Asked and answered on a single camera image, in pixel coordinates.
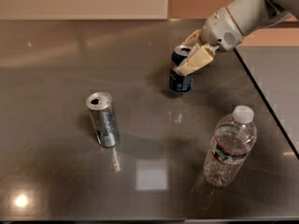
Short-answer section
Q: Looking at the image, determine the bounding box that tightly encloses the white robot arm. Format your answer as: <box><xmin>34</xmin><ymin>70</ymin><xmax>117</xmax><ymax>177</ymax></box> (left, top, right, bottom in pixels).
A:
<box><xmin>175</xmin><ymin>0</ymin><xmax>299</xmax><ymax>77</ymax></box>

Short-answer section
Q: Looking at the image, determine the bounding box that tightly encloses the clear plastic water bottle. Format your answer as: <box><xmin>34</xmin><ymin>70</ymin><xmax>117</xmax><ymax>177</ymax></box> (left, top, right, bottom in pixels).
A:
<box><xmin>204</xmin><ymin>105</ymin><xmax>257</xmax><ymax>187</ymax></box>

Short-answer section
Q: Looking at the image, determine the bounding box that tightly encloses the silver slim can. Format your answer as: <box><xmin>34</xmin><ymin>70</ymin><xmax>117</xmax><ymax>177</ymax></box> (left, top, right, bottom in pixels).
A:
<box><xmin>86</xmin><ymin>92</ymin><xmax>120</xmax><ymax>147</ymax></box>

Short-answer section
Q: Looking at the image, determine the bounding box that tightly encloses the blue pepsi can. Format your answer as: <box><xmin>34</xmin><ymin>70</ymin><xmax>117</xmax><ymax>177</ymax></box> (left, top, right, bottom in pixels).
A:
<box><xmin>169</xmin><ymin>45</ymin><xmax>193</xmax><ymax>93</ymax></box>

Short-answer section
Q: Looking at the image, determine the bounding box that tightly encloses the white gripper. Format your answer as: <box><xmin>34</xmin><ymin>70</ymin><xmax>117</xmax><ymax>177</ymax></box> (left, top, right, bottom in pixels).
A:
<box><xmin>175</xmin><ymin>7</ymin><xmax>244</xmax><ymax>77</ymax></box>

